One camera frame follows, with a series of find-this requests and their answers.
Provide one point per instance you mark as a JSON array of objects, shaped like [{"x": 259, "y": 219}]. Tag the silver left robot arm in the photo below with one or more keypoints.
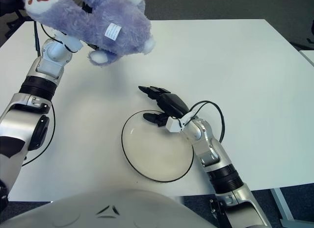
[{"x": 32, "y": 108}]

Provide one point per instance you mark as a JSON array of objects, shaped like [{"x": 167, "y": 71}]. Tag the black office chair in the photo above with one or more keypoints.
[{"x": 9, "y": 19}]

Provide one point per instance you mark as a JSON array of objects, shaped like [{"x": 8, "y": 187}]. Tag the white plate with black rim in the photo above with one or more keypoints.
[{"x": 157, "y": 154}]

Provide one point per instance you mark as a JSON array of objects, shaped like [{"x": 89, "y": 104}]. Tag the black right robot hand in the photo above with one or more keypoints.
[{"x": 171, "y": 103}]

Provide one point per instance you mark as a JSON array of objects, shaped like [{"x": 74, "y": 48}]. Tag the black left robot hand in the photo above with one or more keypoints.
[{"x": 87, "y": 7}]

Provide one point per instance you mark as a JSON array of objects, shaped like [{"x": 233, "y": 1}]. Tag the purple plush bunny doll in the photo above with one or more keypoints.
[{"x": 98, "y": 24}]

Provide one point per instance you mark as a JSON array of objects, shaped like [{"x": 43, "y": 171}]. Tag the black bracket under table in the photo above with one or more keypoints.
[{"x": 216, "y": 208}]

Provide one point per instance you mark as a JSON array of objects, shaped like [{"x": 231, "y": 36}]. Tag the white table leg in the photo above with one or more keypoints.
[{"x": 282, "y": 203}]

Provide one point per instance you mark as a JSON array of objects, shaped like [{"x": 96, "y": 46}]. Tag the silver robot torso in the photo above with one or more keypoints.
[{"x": 110, "y": 213}]

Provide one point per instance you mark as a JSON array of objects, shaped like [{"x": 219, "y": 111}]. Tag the white side desk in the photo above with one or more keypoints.
[{"x": 307, "y": 57}]

